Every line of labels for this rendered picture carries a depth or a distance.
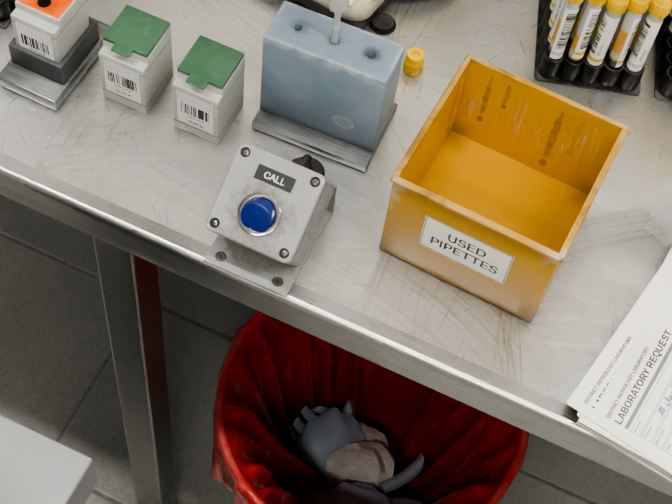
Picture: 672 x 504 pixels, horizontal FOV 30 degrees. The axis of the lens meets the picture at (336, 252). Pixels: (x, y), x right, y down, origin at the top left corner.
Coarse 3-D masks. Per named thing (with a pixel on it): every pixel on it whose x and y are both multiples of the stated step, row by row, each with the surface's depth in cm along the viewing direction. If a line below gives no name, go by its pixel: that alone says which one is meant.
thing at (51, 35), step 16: (16, 0) 97; (32, 0) 97; (48, 0) 98; (64, 0) 97; (80, 0) 98; (16, 16) 97; (32, 16) 97; (48, 16) 96; (64, 16) 97; (80, 16) 99; (16, 32) 99; (32, 32) 98; (48, 32) 97; (64, 32) 98; (80, 32) 101; (32, 48) 100; (48, 48) 98; (64, 48) 99
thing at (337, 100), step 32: (288, 32) 95; (320, 32) 95; (352, 32) 95; (288, 64) 96; (320, 64) 94; (352, 64) 94; (384, 64) 94; (288, 96) 99; (320, 96) 97; (352, 96) 96; (384, 96) 95; (256, 128) 102; (288, 128) 101; (320, 128) 101; (352, 128) 99; (384, 128) 101; (352, 160) 100
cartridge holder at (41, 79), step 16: (96, 32) 102; (16, 48) 100; (80, 48) 101; (96, 48) 103; (16, 64) 102; (32, 64) 101; (48, 64) 99; (64, 64) 99; (80, 64) 102; (0, 80) 101; (16, 80) 101; (32, 80) 101; (48, 80) 101; (64, 80) 101; (32, 96) 101; (48, 96) 100; (64, 96) 101
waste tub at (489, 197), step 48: (480, 96) 98; (528, 96) 95; (432, 144) 96; (480, 144) 102; (528, 144) 99; (576, 144) 96; (432, 192) 88; (480, 192) 100; (528, 192) 100; (576, 192) 101; (384, 240) 96; (432, 240) 92; (480, 240) 89; (528, 240) 87; (480, 288) 94; (528, 288) 91
